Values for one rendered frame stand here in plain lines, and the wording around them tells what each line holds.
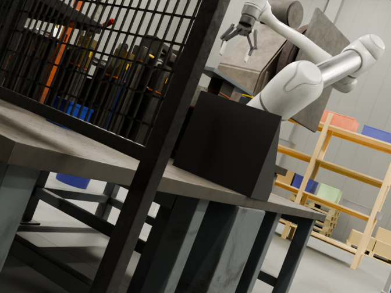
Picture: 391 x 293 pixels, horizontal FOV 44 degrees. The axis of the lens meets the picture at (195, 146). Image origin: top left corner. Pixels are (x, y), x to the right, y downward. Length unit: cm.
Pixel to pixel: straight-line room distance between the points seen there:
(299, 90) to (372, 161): 1030
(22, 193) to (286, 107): 116
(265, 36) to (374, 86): 650
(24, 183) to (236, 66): 521
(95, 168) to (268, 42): 528
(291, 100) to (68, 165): 108
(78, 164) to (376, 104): 1155
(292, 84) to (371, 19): 1127
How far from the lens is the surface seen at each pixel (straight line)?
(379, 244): 1096
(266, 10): 262
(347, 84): 246
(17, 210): 95
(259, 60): 595
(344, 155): 1217
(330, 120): 775
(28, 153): 86
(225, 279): 187
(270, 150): 178
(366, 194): 1199
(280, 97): 184
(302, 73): 181
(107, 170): 103
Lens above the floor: 79
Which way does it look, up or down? level
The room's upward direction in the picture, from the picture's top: 21 degrees clockwise
